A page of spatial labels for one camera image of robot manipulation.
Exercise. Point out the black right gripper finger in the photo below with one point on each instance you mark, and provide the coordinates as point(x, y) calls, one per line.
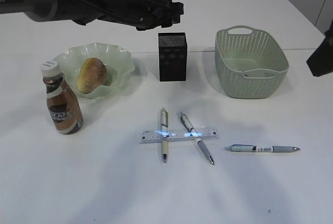
point(321, 61)

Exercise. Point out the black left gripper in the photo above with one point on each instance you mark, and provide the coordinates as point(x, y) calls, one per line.
point(143, 14)

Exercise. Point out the sugared bread roll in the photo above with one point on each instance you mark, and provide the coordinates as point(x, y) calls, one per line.
point(93, 73)

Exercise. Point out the clear plastic ruler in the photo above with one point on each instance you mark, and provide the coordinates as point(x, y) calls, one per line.
point(177, 135)

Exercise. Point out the brown coffee drink bottle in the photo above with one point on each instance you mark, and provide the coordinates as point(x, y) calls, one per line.
point(61, 101)

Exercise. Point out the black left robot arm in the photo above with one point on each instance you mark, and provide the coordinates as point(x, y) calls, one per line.
point(81, 12)

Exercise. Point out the black mesh pen holder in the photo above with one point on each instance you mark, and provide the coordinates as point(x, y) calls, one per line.
point(172, 56)

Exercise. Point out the green plastic woven basket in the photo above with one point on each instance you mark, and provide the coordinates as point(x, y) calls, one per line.
point(256, 52)

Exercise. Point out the green wavy glass plate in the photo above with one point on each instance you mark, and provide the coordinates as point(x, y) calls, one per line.
point(117, 60)

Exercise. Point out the beige barrel pen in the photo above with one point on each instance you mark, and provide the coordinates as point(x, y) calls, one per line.
point(165, 134)

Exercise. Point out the white grey patterned pen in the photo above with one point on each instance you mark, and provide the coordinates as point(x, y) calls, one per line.
point(193, 132)

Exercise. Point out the grey blue gel pen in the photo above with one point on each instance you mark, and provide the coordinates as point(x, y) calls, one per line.
point(255, 148)

